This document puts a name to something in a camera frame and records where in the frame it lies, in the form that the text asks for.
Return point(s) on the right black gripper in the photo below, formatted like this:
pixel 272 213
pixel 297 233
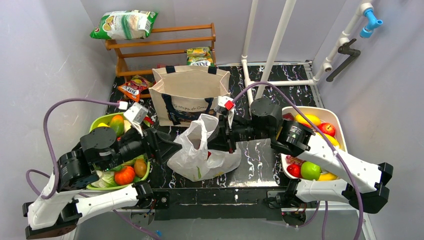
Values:
pixel 227 135

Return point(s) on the yellow banana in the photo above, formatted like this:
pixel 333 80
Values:
pixel 333 141

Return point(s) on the small red fruit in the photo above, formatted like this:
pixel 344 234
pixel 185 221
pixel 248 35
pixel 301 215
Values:
pixel 294 170

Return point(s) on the orange red snack bag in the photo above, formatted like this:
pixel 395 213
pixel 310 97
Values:
pixel 134 88

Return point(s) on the wooden shelf rack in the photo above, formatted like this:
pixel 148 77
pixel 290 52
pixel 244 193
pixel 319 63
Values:
pixel 164 47

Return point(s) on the brown kiwi potato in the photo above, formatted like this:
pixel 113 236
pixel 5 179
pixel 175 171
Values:
pixel 140 167

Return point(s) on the white fruit basket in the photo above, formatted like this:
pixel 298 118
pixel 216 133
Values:
pixel 326 116

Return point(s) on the beige canvas tote bag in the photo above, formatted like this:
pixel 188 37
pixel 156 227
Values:
pixel 182 93

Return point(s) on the blue pipe fitting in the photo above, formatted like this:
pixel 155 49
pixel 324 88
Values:
pixel 373 23

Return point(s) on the white pvc pipe frame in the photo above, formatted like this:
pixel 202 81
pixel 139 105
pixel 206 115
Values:
pixel 264 35

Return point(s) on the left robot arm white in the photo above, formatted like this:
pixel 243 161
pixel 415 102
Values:
pixel 58 211

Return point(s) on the dark red apple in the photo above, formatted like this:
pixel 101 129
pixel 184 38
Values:
pixel 288 117

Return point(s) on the yellow mango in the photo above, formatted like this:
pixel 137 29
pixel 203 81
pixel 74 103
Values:
pixel 310 117

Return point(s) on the green vegetable basket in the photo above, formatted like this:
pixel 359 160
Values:
pixel 106 178

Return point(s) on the yellow lemon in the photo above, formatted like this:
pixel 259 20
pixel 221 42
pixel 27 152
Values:
pixel 328 177

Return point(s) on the yellow green snack bag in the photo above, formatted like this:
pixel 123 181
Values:
pixel 199 56

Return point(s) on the red grapes bunch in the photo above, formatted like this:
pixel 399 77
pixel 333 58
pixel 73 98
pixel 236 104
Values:
pixel 293 160

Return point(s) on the green orange mango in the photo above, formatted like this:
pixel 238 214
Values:
pixel 118 125

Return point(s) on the white plastic grocery bag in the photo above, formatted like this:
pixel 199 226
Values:
pixel 196 161

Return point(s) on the orange tomato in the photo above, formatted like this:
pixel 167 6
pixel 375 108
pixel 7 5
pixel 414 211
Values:
pixel 124 176

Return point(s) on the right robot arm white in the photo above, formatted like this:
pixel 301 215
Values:
pixel 360 184

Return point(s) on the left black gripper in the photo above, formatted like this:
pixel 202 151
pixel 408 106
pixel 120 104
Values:
pixel 151 142

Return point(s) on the large green chips bag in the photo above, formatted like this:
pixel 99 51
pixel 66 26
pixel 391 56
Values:
pixel 125 25

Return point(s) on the metal base frame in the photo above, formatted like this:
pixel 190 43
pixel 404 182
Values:
pixel 222 213

